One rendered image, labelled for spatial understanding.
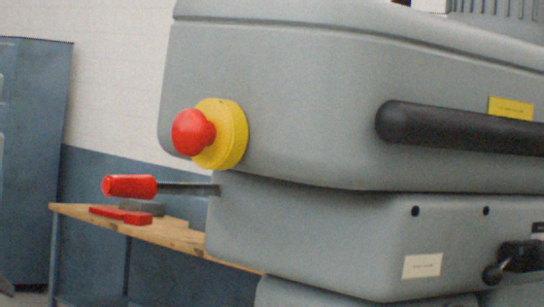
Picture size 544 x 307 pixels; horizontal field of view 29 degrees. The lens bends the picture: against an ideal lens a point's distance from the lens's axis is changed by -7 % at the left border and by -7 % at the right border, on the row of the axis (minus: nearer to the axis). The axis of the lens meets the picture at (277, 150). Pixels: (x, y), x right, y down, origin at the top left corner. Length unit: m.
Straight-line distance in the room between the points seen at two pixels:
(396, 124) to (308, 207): 0.18
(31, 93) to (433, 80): 7.49
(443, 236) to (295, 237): 0.14
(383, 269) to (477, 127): 0.15
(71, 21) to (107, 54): 0.62
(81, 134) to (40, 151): 0.38
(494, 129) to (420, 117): 0.12
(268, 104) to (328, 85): 0.06
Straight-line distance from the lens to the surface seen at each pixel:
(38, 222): 8.56
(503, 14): 1.24
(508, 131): 1.00
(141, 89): 8.02
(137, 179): 1.02
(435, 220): 1.00
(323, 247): 1.00
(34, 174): 8.47
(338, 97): 0.89
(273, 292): 1.09
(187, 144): 0.92
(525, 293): 1.20
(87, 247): 8.47
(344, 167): 0.89
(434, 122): 0.90
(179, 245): 6.41
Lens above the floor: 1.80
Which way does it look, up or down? 3 degrees down
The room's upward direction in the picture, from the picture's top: 7 degrees clockwise
